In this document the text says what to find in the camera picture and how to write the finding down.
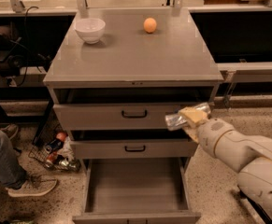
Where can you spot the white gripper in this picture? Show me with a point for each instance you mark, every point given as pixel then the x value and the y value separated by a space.
pixel 210 134

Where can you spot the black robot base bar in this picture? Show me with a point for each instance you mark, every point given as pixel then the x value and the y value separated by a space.
pixel 259 210

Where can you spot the grey drawer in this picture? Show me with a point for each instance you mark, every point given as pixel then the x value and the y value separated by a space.
pixel 122 108
pixel 128 144
pixel 136 191

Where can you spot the wire basket on floor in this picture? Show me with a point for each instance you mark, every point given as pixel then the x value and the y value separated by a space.
pixel 60 160

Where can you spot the dark machine under bench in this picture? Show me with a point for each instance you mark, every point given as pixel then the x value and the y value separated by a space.
pixel 11 61

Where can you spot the white ceramic bowl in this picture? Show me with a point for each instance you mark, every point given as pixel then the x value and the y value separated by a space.
pixel 90 30

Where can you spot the grey top drawer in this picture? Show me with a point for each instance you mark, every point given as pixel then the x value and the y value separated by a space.
pixel 122 108

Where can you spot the silver redbull can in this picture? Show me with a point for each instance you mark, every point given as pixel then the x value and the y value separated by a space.
pixel 178 120

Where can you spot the red apple in basket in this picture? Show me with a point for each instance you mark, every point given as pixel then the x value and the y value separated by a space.
pixel 61 136

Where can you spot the grey bottom drawer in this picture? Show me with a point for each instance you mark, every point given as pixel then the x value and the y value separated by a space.
pixel 136 191

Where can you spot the grey drawer cabinet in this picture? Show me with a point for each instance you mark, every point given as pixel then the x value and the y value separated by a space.
pixel 174 55

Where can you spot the orange fruit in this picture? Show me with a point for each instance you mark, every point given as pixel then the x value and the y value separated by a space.
pixel 150 25

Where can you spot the grey middle drawer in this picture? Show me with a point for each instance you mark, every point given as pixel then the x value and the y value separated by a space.
pixel 128 144

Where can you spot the beige sneaker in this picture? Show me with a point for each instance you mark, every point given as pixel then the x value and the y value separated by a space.
pixel 34 186

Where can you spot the blue can in basket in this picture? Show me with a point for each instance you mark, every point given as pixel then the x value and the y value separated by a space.
pixel 54 145

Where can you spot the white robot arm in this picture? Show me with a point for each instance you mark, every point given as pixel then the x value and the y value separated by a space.
pixel 250 156

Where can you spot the person leg in jeans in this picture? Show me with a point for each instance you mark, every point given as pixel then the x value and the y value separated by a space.
pixel 12 175

